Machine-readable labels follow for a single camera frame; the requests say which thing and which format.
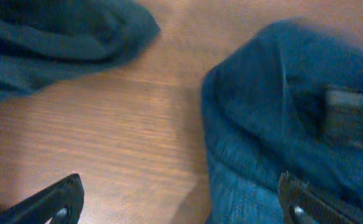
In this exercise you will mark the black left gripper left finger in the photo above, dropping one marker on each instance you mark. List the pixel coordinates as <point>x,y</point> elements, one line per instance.
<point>61,202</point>

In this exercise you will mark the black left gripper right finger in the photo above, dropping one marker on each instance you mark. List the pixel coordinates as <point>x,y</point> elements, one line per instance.
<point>303,204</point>

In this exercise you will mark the navy blue shorts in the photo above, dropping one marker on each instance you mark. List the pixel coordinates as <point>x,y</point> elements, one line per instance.
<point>176,111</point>

